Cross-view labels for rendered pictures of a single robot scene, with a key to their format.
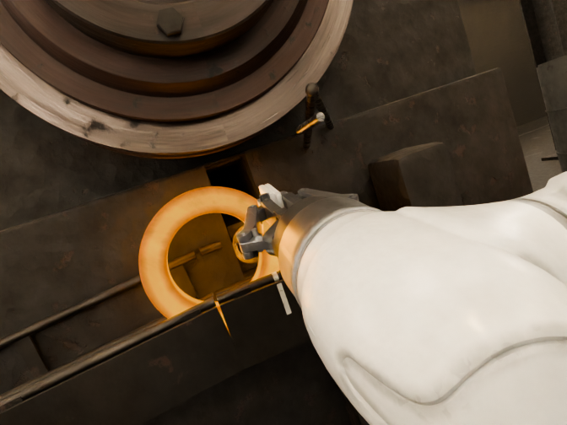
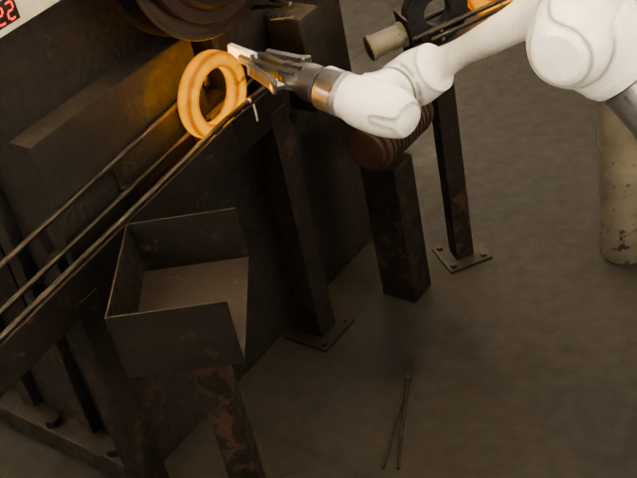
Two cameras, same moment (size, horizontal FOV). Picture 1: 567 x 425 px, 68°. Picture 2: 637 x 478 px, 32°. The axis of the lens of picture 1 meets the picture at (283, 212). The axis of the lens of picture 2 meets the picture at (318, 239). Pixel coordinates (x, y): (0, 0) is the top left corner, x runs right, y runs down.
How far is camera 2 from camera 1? 1.95 m
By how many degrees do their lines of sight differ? 44
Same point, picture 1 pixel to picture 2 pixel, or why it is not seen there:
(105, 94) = (194, 13)
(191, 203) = (209, 64)
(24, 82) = (156, 11)
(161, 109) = (214, 16)
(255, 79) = not seen: outside the picture
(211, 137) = (226, 26)
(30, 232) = (112, 95)
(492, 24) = not seen: outside the picture
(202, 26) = not seen: outside the picture
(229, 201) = (224, 60)
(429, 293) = (391, 99)
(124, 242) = (153, 92)
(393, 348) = (387, 110)
